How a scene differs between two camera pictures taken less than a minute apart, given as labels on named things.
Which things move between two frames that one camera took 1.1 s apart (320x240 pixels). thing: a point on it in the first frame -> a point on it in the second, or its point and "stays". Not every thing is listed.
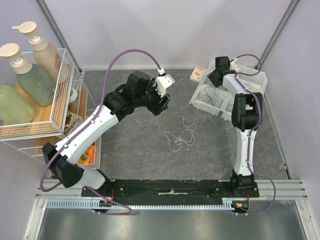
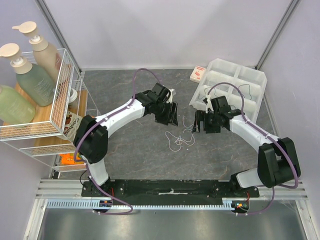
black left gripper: x=157 y=108 -> x=170 y=117
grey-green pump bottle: x=35 y=83 stays
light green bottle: x=14 y=108 stays
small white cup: x=73 y=95 stays
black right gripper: x=213 y=78 -> x=201 y=121
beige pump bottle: x=44 y=55 stays
